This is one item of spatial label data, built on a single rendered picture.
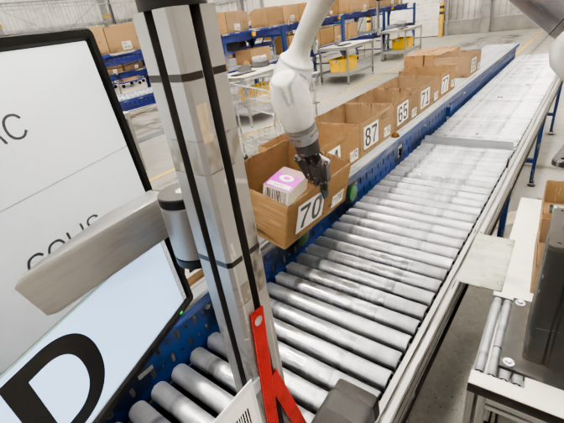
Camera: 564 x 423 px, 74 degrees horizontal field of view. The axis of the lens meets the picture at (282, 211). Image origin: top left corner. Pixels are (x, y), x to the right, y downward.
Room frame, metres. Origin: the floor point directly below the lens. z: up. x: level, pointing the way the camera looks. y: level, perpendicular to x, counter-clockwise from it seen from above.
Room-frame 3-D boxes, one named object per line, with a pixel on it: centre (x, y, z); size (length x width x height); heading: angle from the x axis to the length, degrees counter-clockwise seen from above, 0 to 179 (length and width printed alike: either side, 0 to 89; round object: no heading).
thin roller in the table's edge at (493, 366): (0.67, -0.51, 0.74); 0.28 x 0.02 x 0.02; 141
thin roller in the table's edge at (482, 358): (0.69, -0.49, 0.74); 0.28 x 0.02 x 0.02; 141
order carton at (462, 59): (3.42, -1.72, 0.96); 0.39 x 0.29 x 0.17; 139
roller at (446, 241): (1.25, -0.44, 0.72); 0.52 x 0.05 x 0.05; 49
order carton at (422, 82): (2.53, -0.95, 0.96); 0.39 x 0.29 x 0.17; 139
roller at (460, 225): (1.35, -0.52, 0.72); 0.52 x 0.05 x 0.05; 49
